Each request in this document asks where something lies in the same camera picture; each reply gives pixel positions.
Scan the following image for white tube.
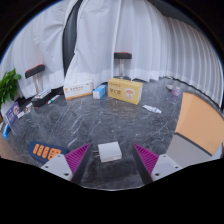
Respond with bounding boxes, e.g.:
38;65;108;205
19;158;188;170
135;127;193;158
142;104;163;115

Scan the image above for small clear packet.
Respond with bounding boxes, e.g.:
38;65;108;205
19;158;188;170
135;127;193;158
23;102;34;114

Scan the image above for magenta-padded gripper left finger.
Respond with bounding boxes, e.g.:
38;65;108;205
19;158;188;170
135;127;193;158
40;143;93;185

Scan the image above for white marker pen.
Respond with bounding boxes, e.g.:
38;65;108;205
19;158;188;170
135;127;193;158
46;94;61;105

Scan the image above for white charger block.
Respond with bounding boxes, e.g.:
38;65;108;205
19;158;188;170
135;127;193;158
92;141;123;164

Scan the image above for flat white and blue box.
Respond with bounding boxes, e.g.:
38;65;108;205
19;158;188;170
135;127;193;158
34;87;53;100

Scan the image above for purple box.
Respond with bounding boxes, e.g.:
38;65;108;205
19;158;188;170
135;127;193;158
4;101;22;126

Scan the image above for orange panel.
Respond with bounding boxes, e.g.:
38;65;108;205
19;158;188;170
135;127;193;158
174;91;224;156

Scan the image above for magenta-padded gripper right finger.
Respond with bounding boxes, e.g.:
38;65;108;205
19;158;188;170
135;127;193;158
132;143;183;186

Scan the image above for green potted plant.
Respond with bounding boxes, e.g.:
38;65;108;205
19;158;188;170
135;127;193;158
0;68;22;114

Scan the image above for yellow box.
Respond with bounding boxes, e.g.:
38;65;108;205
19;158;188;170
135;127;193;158
107;77;144;106

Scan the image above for small blue and white box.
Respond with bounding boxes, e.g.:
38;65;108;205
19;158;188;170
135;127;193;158
92;84;109;100

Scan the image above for white and orange box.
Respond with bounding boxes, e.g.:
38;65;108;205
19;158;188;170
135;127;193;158
62;80;95;101

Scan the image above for white curtain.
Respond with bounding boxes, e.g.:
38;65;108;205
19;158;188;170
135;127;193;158
63;0;224;108
0;0;80;100

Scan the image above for blue power strip orange sockets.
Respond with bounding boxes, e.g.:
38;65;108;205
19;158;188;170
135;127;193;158
27;140;70;164

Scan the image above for stool with red-black seat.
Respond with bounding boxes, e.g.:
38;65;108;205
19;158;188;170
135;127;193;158
113;51;133;82
24;63;64;108

